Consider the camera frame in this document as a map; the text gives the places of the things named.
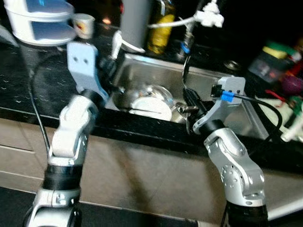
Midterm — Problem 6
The small metal utensil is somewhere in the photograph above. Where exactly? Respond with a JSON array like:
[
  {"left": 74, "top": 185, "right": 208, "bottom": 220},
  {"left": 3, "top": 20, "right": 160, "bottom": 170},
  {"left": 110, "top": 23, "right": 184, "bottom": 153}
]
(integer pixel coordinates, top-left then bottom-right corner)
[{"left": 172, "top": 105, "right": 199, "bottom": 120}]

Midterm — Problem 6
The grey kitchen cabinet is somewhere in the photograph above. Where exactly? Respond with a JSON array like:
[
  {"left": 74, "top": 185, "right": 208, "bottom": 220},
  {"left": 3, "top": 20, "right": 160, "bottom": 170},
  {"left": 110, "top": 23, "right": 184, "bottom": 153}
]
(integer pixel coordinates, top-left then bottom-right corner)
[{"left": 0, "top": 118, "right": 303, "bottom": 220}]

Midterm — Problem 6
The steel pot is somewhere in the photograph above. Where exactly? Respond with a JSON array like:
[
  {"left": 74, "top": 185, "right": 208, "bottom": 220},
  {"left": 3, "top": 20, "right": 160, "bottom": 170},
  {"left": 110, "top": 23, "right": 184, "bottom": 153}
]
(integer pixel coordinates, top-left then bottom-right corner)
[{"left": 121, "top": 84, "right": 177, "bottom": 119}]

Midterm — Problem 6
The white plate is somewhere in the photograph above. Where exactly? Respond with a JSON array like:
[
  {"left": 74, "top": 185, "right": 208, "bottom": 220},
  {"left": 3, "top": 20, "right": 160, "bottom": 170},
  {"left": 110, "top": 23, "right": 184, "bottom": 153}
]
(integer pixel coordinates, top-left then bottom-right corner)
[{"left": 129, "top": 97, "right": 174, "bottom": 121}]

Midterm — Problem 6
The stainless steel sink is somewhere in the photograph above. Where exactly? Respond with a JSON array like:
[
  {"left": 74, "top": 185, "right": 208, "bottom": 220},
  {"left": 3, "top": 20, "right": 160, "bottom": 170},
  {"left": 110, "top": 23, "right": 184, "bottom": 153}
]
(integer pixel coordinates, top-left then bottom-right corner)
[{"left": 107, "top": 52, "right": 269, "bottom": 141}]

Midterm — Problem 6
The small printed paper cup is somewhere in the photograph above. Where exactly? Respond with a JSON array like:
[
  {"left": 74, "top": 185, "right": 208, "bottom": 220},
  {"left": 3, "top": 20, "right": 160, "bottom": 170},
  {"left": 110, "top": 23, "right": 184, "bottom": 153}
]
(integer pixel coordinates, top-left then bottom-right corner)
[{"left": 72, "top": 13, "right": 95, "bottom": 39}]

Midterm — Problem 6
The grey cylindrical container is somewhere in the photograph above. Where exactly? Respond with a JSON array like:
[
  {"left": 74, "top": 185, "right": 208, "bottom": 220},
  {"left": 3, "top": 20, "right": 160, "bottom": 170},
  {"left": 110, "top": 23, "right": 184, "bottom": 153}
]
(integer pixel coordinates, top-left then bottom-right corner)
[{"left": 111, "top": 0, "right": 152, "bottom": 53}]

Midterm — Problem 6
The yellow oil bottle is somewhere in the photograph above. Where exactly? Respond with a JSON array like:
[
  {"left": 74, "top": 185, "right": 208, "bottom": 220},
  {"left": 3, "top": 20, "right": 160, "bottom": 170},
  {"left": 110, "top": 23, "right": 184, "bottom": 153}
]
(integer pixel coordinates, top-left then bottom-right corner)
[{"left": 147, "top": 0, "right": 176, "bottom": 55}]

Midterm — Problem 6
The black container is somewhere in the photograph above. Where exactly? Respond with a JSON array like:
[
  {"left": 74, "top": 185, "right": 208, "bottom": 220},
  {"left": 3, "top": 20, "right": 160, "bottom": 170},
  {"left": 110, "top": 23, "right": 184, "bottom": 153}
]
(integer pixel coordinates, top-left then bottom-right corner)
[{"left": 249, "top": 45, "right": 299, "bottom": 84}]

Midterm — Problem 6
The white tray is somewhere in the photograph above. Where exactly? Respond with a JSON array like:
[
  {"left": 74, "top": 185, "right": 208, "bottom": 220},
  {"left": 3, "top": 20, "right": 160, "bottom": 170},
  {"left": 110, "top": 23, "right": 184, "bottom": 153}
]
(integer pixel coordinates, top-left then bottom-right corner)
[{"left": 258, "top": 97, "right": 303, "bottom": 142}]

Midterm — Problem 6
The white faucet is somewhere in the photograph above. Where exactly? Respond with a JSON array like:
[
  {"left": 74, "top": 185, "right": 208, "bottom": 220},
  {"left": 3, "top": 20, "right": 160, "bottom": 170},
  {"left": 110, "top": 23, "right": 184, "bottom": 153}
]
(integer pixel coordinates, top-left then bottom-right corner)
[{"left": 149, "top": 0, "right": 225, "bottom": 55}]

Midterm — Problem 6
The white tiered rack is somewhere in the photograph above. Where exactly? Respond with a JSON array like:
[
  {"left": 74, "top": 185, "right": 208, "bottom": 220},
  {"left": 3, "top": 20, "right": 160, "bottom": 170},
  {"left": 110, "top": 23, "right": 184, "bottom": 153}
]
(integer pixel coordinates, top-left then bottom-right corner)
[{"left": 2, "top": 0, "right": 76, "bottom": 47}]

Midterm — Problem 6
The purple round object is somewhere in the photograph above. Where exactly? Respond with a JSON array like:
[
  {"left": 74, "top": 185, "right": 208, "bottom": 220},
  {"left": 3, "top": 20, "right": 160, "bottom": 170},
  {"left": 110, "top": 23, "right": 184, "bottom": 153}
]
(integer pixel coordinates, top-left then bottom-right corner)
[{"left": 283, "top": 75, "right": 303, "bottom": 96}]

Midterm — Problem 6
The green yellow sponge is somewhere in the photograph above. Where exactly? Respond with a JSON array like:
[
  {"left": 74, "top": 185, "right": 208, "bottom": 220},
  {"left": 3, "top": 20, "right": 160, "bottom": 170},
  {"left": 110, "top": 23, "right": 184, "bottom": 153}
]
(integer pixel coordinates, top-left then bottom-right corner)
[{"left": 263, "top": 42, "right": 297, "bottom": 60}]

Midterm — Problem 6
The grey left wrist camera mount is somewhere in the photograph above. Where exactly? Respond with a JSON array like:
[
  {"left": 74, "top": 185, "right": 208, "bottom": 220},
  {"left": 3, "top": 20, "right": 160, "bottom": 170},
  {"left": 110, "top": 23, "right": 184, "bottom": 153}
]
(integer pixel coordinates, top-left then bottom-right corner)
[{"left": 66, "top": 42, "right": 109, "bottom": 102}]

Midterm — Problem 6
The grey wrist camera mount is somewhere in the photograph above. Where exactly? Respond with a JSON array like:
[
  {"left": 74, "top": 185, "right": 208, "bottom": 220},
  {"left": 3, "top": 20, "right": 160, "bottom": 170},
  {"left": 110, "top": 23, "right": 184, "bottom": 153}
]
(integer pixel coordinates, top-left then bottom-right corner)
[
  {"left": 66, "top": 42, "right": 109, "bottom": 102},
  {"left": 193, "top": 77, "right": 247, "bottom": 135}
]

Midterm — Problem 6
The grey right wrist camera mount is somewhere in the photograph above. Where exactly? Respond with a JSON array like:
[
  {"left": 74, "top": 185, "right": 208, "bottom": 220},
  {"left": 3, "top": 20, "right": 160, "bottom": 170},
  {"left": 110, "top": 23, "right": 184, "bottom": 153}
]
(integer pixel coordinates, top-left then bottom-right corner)
[{"left": 193, "top": 77, "right": 247, "bottom": 135}]

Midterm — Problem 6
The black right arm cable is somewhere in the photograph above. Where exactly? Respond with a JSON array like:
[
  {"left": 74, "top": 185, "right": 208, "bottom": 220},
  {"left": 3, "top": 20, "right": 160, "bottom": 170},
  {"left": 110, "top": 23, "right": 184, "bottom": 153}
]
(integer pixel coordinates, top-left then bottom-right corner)
[{"left": 232, "top": 92, "right": 284, "bottom": 142}]

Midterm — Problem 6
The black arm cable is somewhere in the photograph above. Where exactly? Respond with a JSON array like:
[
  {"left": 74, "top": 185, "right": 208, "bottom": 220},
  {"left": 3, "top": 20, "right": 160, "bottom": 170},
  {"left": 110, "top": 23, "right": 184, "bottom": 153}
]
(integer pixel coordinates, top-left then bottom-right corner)
[
  {"left": 232, "top": 92, "right": 284, "bottom": 142},
  {"left": 29, "top": 52, "right": 71, "bottom": 153}
]

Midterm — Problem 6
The red wire object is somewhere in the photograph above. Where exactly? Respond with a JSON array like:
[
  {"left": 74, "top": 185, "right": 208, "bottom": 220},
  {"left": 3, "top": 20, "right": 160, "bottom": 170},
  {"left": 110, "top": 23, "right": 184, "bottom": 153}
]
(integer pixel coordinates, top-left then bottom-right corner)
[{"left": 264, "top": 89, "right": 290, "bottom": 105}]

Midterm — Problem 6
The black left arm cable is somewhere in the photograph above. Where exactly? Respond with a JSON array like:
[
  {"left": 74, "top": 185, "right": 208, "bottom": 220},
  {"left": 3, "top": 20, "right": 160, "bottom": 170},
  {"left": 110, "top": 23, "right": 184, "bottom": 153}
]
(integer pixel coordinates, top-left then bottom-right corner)
[{"left": 29, "top": 52, "right": 71, "bottom": 153}]

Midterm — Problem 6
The white plastic handle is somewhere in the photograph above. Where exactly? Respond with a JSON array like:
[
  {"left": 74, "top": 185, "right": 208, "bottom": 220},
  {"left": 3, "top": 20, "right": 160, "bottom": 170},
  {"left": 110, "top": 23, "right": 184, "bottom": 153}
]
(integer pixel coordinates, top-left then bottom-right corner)
[{"left": 282, "top": 121, "right": 303, "bottom": 143}]

